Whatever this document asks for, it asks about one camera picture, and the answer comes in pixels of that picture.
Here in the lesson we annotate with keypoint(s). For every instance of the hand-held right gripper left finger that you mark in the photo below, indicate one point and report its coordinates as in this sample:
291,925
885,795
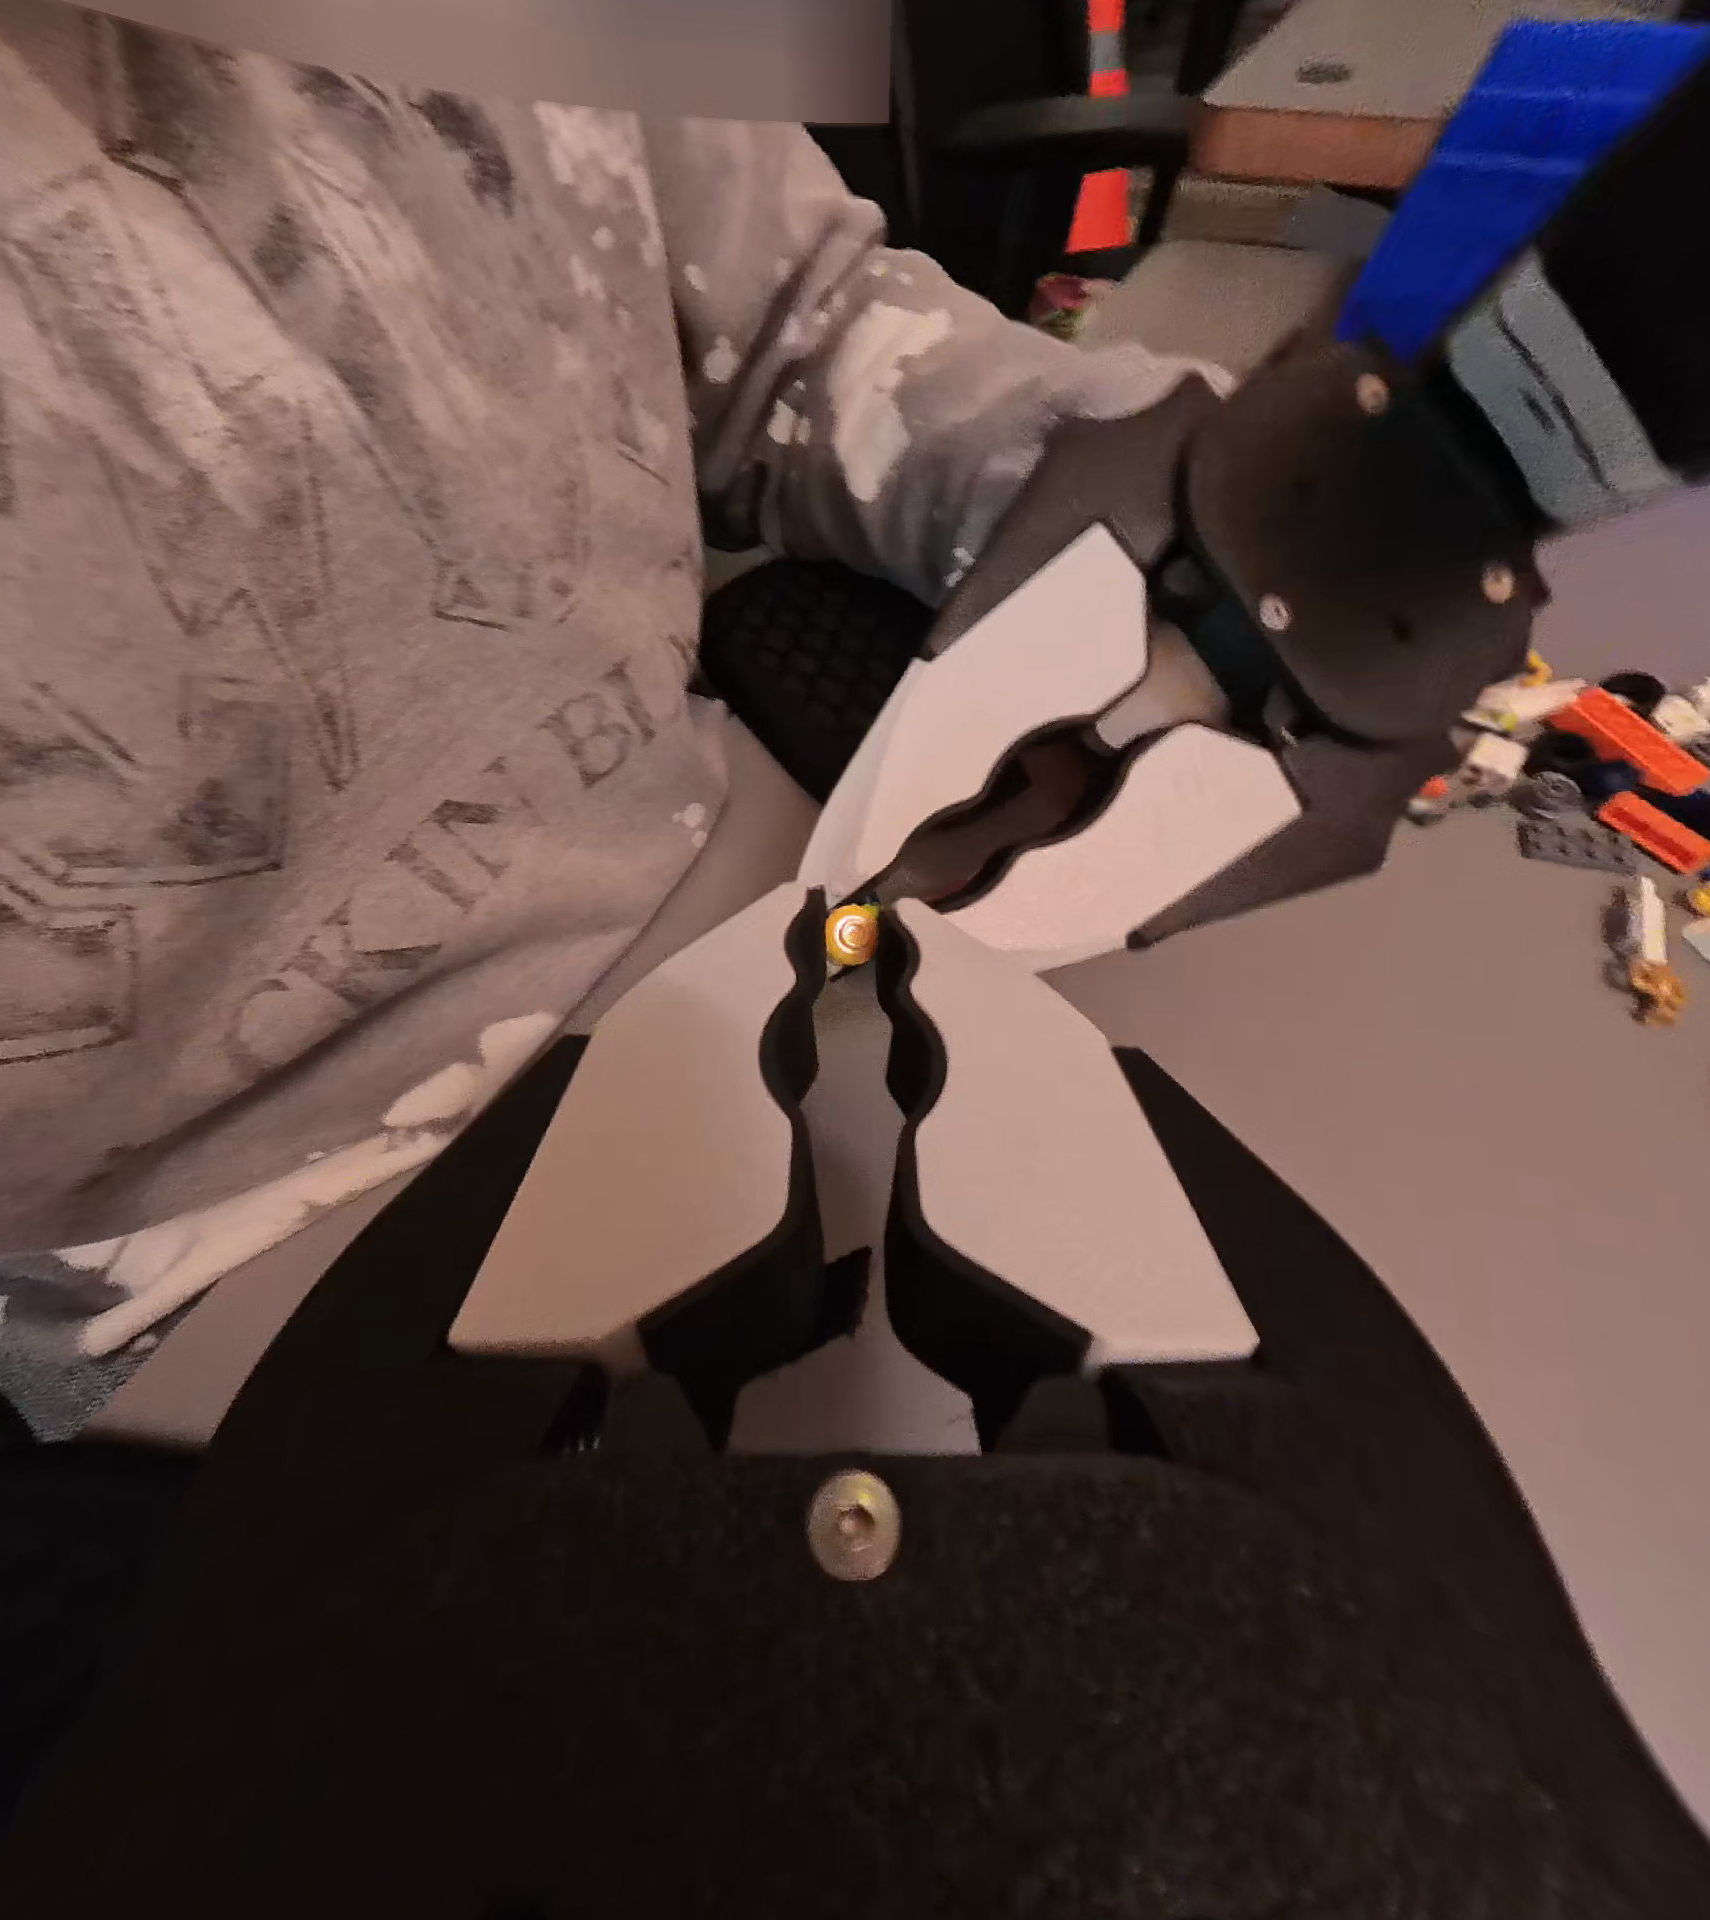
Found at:
633,1201

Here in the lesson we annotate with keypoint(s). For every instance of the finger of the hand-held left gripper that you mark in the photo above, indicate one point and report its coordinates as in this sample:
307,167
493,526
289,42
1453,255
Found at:
1006,659
1157,842

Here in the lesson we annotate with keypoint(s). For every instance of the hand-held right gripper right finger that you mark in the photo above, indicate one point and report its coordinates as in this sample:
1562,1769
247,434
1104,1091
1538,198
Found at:
1072,1201

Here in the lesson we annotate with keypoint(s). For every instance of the small yellow round lego piece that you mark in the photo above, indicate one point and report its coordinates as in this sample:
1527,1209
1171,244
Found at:
853,939

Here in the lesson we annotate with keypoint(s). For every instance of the pile of lego pieces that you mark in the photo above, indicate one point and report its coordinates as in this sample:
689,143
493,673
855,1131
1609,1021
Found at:
1667,809

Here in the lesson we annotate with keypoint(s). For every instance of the person's left forearm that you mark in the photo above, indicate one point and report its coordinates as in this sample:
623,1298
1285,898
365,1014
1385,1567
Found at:
916,391

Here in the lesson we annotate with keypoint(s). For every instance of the black textured oval pad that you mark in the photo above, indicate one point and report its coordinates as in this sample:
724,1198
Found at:
797,654

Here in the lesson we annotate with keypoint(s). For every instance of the blue plastic bin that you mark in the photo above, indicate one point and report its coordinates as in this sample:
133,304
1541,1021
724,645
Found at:
1518,136

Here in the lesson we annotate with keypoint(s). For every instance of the orange traffic cone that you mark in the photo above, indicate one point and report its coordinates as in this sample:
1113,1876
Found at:
1106,123

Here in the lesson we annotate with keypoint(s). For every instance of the light mottled cloth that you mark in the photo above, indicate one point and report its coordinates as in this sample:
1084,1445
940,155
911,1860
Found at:
256,599

